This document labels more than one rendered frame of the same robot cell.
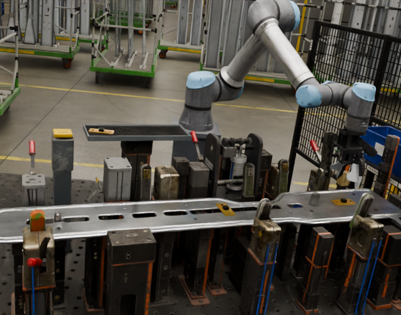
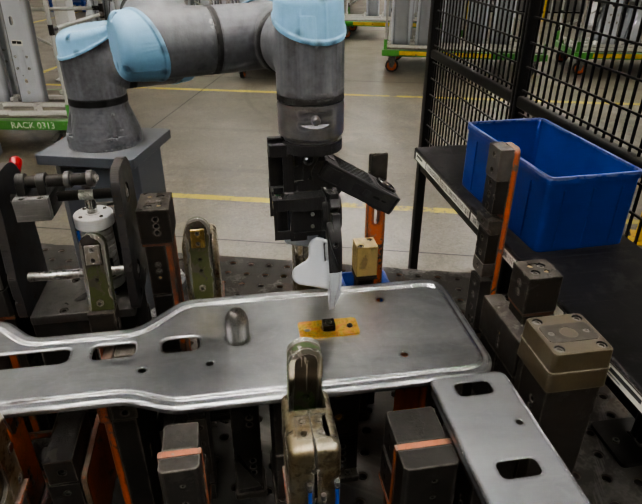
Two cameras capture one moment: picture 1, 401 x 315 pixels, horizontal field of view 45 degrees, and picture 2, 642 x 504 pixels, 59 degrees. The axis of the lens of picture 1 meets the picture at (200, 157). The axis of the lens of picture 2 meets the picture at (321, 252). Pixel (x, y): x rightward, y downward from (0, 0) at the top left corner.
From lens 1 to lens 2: 121 cm
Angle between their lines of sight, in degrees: 15
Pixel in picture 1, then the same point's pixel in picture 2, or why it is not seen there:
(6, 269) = not seen: outside the picture
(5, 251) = not seen: outside the picture
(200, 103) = (84, 92)
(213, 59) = (403, 31)
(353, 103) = (276, 56)
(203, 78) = (75, 34)
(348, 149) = (285, 199)
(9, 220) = not seen: outside the picture
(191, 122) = (76, 135)
